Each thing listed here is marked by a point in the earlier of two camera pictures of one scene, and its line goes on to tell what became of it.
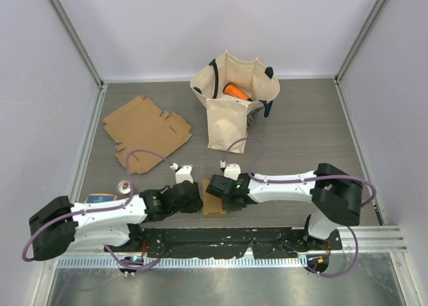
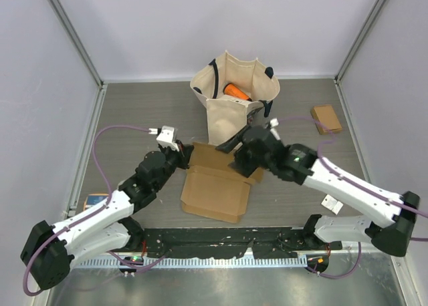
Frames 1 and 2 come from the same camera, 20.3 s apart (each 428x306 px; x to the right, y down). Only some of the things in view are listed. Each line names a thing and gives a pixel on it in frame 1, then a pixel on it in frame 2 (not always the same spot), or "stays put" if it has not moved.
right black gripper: x=228 y=206 to x=239 y=166
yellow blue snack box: x=101 y=197 stays put
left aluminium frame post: x=63 y=18 stays put
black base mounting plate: x=182 y=242 stays put
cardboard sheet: x=138 y=125 to x=213 y=188
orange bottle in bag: x=230 y=89 stays put
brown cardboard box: x=212 y=204 to x=326 y=119
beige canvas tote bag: x=233 y=89 stays put
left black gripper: x=196 y=205 to x=184 y=154
